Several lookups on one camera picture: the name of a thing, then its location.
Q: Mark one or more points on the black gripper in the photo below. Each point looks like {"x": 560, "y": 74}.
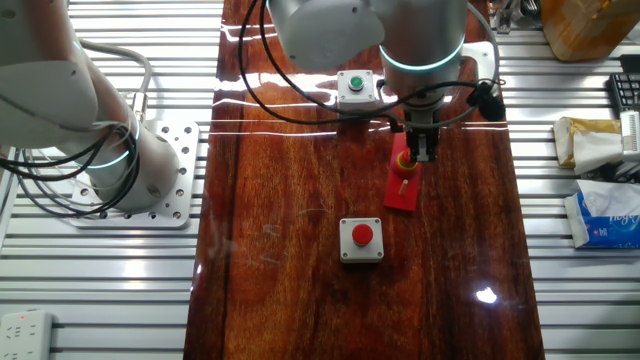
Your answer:
{"x": 422, "y": 122}

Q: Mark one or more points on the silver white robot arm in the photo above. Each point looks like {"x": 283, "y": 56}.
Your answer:
{"x": 425, "y": 30}

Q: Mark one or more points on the red Hanoi base with pegs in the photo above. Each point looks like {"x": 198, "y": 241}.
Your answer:
{"x": 402, "y": 200}

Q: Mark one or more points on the gold foil packet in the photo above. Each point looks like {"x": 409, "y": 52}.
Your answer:
{"x": 585, "y": 125}

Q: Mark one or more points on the white crumpled paper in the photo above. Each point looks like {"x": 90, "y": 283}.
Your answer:
{"x": 595, "y": 150}

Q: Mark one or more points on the glossy wooden board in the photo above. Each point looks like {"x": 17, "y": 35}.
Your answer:
{"x": 300, "y": 300}

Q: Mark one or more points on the blue tissue pack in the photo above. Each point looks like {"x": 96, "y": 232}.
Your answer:
{"x": 605, "y": 232}

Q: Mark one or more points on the brown cardboard box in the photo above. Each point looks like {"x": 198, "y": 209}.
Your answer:
{"x": 585, "y": 30}

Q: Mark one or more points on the black keyboard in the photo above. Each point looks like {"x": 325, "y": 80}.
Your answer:
{"x": 627, "y": 92}

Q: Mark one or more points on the white power strip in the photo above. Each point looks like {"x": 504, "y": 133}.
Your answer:
{"x": 25, "y": 335}

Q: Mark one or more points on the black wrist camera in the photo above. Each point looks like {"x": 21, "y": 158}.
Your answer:
{"x": 489, "y": 104}

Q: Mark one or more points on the green button switch box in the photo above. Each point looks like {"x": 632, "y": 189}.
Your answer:
{"x": 350, "y": 95}

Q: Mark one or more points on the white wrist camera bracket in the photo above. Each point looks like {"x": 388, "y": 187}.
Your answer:
{"x": 480, "y": 55}

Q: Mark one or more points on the red button switch box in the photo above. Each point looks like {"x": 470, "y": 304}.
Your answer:
{"x": 361, "y": 251}

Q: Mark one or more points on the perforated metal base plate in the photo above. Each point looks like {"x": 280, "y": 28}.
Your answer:
{"x": 185, "y": 150}

